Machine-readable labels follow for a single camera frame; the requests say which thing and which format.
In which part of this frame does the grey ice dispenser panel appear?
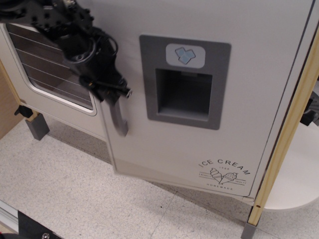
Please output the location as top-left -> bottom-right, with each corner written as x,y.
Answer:
140,35 -> 231,130

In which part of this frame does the wooden right frame post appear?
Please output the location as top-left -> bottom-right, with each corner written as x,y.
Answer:
247,30 -> 319,226

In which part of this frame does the grey left foot cap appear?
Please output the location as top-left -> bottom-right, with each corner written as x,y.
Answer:
25,114 -> 50,140

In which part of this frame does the black clamp right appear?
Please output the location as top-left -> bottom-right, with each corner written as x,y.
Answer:
300,79 -> 319,126

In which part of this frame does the black clamp knob left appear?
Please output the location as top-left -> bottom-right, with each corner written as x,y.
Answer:
14,105 -> 33,118

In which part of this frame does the white toy oven door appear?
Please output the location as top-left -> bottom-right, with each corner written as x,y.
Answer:
0,23 -> 106,140

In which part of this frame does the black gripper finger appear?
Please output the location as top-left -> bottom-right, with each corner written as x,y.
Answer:
88,83 -> 109,102
107,88 -> 124,105

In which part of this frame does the aluminium rail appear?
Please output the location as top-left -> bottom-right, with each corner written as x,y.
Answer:
0,200 -> 19,233

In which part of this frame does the white toy kitchen cabinet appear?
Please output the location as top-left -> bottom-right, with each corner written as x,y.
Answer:
0,0 -> 319,202

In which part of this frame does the grey foot cap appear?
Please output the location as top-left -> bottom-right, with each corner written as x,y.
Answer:
25,114 -> 50,140
241,223 -> 256,239

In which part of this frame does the grey right foot cap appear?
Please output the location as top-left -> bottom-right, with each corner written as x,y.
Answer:
241,223 -> 256,239

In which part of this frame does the grey fridge door handle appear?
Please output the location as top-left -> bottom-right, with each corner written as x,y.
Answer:
109,100 -> 129,137

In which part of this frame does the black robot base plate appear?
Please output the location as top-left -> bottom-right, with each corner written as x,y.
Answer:
0,211 -> 62,239

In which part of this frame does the white toy fridge door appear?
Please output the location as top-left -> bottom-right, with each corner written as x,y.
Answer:
81,0 -> 319,200

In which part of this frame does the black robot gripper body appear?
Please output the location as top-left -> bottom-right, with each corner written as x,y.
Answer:
64,41 -> 132,98

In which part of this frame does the wooden left side panel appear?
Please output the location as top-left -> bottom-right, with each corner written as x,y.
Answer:
0,62 -> 23,139

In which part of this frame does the white round table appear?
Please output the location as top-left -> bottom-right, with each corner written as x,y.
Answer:
264,122 -> 319,212

